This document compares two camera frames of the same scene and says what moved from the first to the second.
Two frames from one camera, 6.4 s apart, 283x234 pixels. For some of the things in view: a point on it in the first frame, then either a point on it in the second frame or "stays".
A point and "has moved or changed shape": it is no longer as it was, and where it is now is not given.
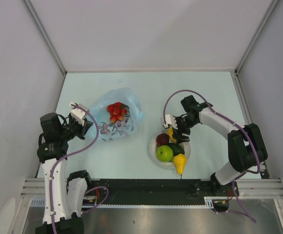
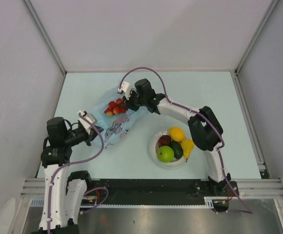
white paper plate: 152,150 stays
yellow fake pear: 179,161 to 187,145
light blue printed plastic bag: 118,113 has moved or changed shape
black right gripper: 177,133 to 128,103
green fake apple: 164,153 stays
